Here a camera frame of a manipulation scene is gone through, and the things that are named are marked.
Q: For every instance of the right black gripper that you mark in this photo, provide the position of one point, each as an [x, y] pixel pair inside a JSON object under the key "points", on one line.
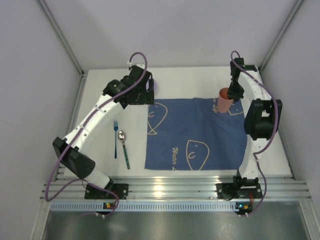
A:
{"points": [[235, 91]]}

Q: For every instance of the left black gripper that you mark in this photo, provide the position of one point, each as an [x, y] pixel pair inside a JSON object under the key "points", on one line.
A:
{"points": [[150, 91]]}

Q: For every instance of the purple plastic plate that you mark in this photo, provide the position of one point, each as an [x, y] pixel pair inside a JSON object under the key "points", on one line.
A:
{"points": [[156, 88]]}

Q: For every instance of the orange plastic cup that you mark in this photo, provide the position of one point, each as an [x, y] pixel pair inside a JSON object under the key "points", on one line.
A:
{"points": [[224, 102]]}

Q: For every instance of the blue fish-pattern cloth placemat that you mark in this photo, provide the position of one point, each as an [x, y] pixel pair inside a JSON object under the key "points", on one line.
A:
{"points": [[192, 135]]}

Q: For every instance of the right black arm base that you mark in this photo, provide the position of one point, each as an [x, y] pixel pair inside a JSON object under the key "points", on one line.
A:
{"points": [[228, 191]]}

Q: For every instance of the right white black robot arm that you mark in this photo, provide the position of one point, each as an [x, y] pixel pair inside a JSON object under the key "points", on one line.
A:
{"points": [[262, 112]]}

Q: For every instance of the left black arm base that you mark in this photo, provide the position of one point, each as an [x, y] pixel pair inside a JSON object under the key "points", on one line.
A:
{"points": [[119, 189]]}

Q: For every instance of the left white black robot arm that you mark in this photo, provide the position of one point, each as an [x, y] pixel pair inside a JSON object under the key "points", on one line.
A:
{"points": [[72, 150]]}

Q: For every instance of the blue metal fork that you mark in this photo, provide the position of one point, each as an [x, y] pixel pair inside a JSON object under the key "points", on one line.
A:
{"points": [[115, 128]]}

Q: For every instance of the spoon with teal handle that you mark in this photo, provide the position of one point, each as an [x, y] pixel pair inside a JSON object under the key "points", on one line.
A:
{"points": [[122, 138]]}

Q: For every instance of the right aluminium frame post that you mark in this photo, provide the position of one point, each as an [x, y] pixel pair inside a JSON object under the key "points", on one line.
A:
{"points": [[289, 18]]}

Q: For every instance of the aluminium frame post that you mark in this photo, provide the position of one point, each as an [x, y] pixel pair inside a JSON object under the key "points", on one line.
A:
{"points": [[289, 18], [60, 35]]}

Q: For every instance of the left aluminium frame post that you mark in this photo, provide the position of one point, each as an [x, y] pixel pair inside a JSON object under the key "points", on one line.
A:
{"points": [[60, 35]]}

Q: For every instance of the aluminium mounting rail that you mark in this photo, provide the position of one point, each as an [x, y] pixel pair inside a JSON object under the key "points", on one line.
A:
{"points": [[144, 184]]}

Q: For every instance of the white slotted cable duct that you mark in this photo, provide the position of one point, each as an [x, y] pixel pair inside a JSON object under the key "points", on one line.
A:
{"points": [[150, 206]]}

